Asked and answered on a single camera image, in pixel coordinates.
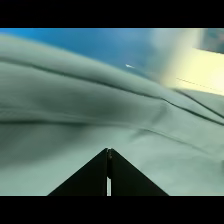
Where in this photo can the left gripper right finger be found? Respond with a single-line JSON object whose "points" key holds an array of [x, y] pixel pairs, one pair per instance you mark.
{"points": [[130, 180]]}

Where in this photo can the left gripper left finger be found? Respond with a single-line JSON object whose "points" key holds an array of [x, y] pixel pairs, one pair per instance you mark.
{"points": [[90, 180]]}

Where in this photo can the grey garment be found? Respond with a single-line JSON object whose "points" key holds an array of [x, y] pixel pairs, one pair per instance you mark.
{"points": [[83, 110]]}

